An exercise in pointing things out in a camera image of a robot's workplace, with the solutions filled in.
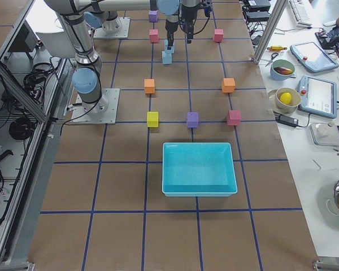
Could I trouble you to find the purple foam block left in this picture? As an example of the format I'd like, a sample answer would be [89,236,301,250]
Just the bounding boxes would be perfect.
[148,10,158,23]

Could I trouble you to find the dark pink block right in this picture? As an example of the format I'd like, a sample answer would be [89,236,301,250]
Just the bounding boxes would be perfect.
[227,110,242,126]

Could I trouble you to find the purple foam block right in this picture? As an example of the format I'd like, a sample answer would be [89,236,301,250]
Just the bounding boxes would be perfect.
[186,112,199,128]

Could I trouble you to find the yellow foam block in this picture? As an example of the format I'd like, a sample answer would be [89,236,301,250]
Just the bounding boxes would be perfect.
[146,111,159,128]

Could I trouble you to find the teach pendant far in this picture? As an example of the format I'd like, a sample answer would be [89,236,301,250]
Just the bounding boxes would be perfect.
[290,42,339,73]

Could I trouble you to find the blue bowl with fruit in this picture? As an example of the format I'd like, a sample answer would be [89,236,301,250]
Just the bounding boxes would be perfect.
[270,59,295,81]

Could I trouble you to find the yellow lemon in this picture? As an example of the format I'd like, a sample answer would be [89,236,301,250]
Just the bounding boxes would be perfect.
[279,92,292,105]

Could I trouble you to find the dark pink block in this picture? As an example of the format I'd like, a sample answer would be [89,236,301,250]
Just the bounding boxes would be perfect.
[149,29,159,43]
[227,110,242,126]

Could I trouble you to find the teal plastic tray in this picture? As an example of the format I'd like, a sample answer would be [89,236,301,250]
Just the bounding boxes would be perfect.
[162,142,237,197]

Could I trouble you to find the kitchen scale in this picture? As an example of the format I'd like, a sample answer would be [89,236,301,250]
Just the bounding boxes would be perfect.
[310,123,339,147]

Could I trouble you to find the orange foam block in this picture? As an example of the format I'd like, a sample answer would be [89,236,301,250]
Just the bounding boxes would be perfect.
[144,78,155,94]
[221,78,236,93]

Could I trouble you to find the teach pendant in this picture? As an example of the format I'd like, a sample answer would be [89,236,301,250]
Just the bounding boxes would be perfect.
[290,42,339,73]
[297,75,337,119]

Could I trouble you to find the orange foam block far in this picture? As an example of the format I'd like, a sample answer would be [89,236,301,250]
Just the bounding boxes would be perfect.
[144,78,155,94]

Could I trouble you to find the aluminium frame post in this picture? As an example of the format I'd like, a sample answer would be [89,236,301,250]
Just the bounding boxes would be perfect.
[253,0,288,64]

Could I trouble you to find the dark pink block left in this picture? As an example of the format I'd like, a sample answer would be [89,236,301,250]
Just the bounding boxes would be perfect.
[149,29,159,43]

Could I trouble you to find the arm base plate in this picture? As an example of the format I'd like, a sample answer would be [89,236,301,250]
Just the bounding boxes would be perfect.
[93,17,131,40]
[71,88,120,125]

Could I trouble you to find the purple foam block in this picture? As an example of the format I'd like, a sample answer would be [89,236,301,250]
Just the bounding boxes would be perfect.
[148,10,158,23]
[186,112,199,128]

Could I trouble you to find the beige bowl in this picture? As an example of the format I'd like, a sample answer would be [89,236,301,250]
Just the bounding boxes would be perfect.
[275,88,301,113]

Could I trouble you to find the teach pendant near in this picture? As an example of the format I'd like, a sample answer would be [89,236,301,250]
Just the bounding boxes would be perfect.
[297,75,337,119]

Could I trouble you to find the orange foam block near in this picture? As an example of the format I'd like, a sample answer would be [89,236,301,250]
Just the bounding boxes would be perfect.
[221,78,236,93]

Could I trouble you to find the light blue foam block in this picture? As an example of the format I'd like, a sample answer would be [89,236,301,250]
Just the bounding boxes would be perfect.
[162,51,172,65]

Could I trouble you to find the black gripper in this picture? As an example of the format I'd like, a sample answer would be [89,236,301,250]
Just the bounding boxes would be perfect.
[165,19,179,50]
[180,4,212,44]

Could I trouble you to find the white keyboard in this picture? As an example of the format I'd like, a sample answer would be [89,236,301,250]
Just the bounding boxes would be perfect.
[288,0,312,27]

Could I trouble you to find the black power adapter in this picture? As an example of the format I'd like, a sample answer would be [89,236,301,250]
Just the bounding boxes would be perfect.
[276,114,298,128]

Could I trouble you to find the brass cylinder tool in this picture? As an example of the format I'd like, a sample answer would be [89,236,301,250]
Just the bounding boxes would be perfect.
[267,46,288,52]

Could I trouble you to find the black handled scissors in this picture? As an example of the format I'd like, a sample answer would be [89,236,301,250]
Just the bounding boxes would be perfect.
[266,52,279,67]

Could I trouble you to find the pink foam block far left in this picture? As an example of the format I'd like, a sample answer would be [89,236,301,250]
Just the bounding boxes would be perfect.
[213,29,224,43]

